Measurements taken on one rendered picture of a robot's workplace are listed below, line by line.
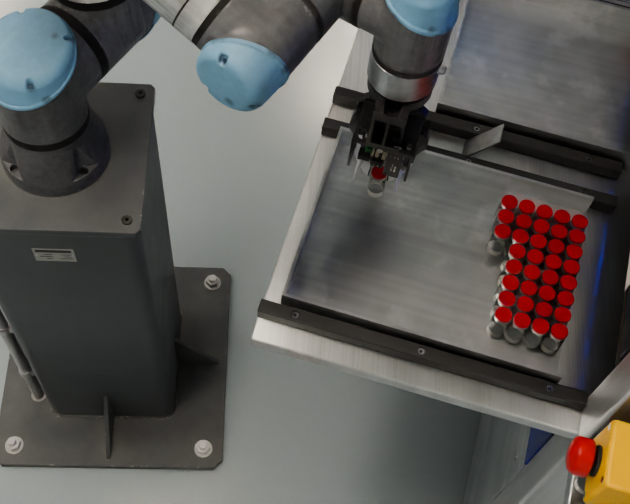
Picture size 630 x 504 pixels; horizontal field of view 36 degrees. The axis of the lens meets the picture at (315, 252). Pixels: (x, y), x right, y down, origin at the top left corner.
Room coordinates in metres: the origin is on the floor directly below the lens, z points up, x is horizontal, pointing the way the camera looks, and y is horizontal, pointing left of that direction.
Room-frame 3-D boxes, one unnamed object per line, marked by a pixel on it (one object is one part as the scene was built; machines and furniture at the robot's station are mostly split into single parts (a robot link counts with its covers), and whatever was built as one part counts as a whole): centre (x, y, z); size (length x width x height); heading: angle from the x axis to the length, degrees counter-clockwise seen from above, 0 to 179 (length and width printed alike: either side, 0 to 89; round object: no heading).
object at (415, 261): (0.60, -0.16, 0.90); 0.34 x 0.26 x 0.04; 81
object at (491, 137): (0.77, -0.15, 0.91); 0.14 x 0.03 x 0.06; 82
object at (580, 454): (0.32, -0.30, 0.99); 0.04 x 0.04 x 0.04; 81
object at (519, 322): (0.58, -0.27, 0.90); 0.18 x 0.02 x 0.05; 170
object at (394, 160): (0.66, -0.06, 1.07); 0.09 x 0.08 x 0.12; 171
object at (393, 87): (0.67, -0.07, 1.15); 0.08 x 0.08 x 0.05
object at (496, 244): (0.62, -0.23, 0.90); 0.02 x 0.02 x 0.05
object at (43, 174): (0.74, 0.38, 0.84); 0.15 x 0.15 x 0.10
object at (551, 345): (0.57, -0.31, 0.90); 0.18 x 0.02 x 0.05; 170
